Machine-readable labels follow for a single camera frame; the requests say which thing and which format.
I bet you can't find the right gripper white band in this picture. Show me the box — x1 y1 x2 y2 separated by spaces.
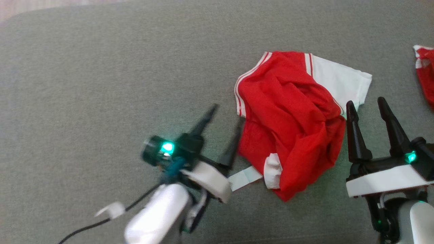
345 97 434 199

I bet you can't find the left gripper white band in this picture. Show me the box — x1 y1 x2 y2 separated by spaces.
142 103 244 204

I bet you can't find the red jersey with white sleeves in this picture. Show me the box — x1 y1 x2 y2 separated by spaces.
229 51 373 203

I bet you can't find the red garment with white trim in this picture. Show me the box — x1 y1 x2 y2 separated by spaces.
413 45 434 110

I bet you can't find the grey fabric sofa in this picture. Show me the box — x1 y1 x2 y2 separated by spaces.
0 0 434 244

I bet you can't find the black cable with teal plug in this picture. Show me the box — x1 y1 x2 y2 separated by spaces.
57 158 186 244

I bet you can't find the white cable tag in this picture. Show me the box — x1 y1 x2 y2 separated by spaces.
94 202 126 220

